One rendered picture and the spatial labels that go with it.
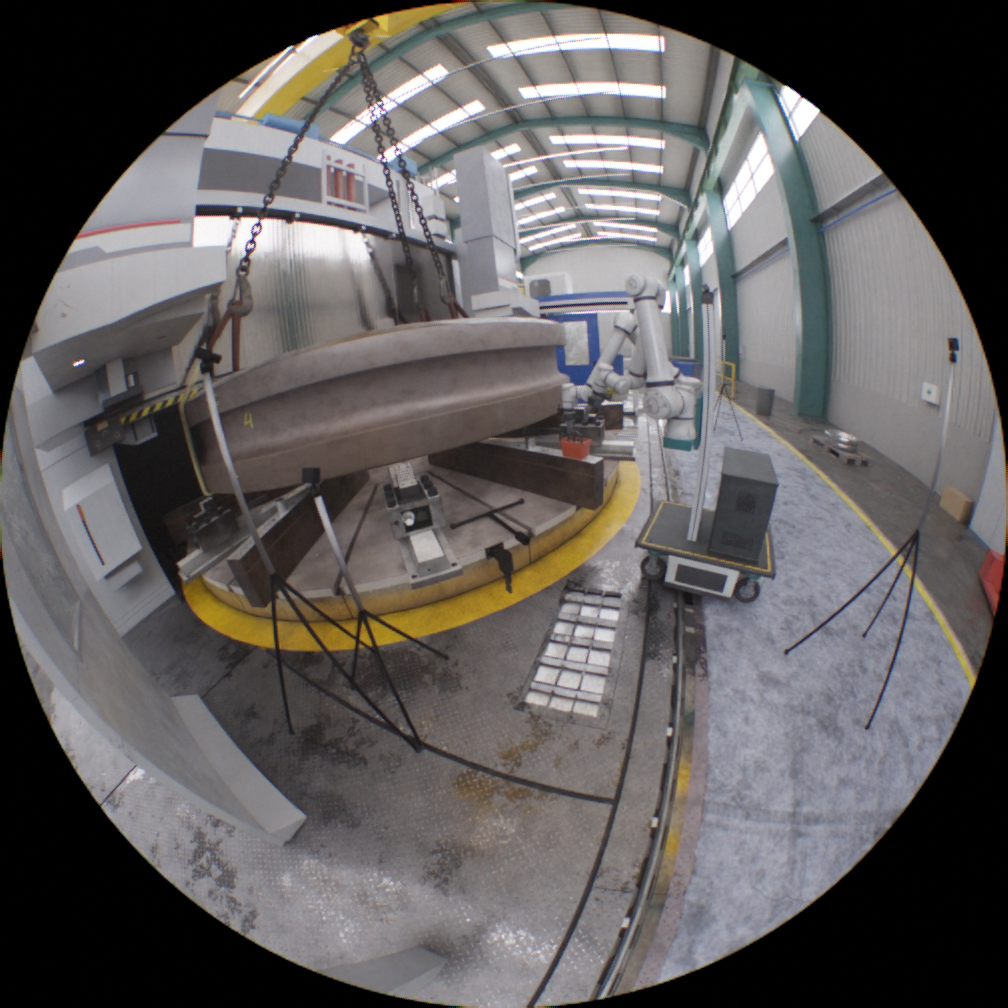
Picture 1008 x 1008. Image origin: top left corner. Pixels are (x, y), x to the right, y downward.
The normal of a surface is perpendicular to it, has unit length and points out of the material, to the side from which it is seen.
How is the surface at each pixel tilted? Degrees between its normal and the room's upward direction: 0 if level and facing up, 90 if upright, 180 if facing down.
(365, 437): 90
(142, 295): 90
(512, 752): 0
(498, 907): 0
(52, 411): 90
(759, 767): 0
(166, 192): 90
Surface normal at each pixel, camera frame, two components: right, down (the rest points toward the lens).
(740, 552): -0.59, 0.40
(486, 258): -0.37, 0.44
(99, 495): 0.92, 0.08
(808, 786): -0.11, -0.89
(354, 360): 0.33, 0.38
